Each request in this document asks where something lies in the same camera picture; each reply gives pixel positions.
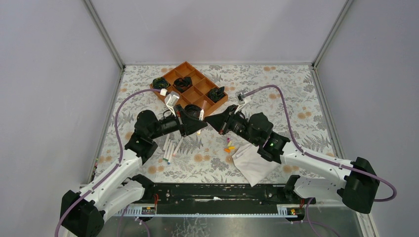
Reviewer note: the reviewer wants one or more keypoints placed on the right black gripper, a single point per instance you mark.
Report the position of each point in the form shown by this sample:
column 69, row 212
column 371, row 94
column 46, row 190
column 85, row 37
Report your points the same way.
column 229, row 119

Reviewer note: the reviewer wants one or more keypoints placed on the dark blue rolled tie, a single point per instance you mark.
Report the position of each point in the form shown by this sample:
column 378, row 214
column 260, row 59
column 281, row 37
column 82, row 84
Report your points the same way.
column 193, row 110

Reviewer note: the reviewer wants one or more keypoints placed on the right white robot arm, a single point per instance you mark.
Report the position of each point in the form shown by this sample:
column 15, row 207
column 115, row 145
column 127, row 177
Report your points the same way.
column 352, row 182

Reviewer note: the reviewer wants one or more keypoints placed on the white marker blue end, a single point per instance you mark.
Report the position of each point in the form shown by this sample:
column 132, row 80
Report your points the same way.
column 171, row 152

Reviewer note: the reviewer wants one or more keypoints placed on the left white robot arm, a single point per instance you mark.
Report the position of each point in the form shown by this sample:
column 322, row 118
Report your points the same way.
column 85, row 212

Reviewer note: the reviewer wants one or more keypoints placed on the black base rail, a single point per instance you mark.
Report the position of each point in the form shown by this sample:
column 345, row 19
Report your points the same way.
column 222, row 200

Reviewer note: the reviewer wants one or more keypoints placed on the white marker pen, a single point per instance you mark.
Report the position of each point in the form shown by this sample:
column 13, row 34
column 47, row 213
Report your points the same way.
column 201, row 118
column 166, row 142

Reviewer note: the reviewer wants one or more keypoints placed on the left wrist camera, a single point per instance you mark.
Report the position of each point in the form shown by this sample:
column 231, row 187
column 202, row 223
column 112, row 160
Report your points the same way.
column 170, row 100

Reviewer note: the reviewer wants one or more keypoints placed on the white folded cloth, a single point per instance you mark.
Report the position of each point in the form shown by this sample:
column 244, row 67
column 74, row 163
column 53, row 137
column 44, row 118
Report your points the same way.
column 251, row 165

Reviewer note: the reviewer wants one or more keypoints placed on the dark green rolled tie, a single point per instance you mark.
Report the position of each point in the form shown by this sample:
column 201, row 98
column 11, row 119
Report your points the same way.
column 216, row 94

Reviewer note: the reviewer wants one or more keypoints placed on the orange wooden compartment tray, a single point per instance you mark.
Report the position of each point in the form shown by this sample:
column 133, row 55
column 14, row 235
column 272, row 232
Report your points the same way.
column 197, row 93

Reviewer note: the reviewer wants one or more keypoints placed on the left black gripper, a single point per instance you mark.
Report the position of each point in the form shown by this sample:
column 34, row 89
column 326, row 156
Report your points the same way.
column 181, row 120

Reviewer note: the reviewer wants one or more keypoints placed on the white marker green end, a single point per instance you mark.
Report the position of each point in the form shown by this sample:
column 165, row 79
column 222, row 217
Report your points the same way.
column 167, row 151

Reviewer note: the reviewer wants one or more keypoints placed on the green patterned rolled tie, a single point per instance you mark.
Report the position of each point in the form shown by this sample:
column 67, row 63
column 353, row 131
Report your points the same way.
column 160, row 83

